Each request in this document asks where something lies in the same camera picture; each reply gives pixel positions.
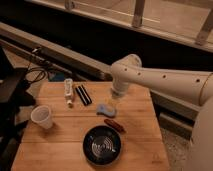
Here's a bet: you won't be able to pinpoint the black ceramic bowl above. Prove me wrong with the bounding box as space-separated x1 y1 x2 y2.
83 125 121 166

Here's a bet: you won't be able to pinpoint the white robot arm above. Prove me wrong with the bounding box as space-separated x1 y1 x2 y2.
110 54 213 171

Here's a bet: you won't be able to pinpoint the blue sponge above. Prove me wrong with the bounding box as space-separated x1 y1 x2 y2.
96 104 116 117

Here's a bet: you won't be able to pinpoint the white tube bottle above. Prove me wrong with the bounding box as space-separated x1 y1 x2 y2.
64 78 73 107

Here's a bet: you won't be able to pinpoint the white plastic cup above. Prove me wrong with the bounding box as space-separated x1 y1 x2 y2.
31 105 53 129

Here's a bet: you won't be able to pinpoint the black equipment at left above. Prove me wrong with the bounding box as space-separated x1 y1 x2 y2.
0 46 35 171

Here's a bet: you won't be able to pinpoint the black cables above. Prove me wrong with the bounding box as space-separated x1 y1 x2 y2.
25 46 56 83

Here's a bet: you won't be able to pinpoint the metal rail beam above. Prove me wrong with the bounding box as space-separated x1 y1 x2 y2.
0 22 112 80

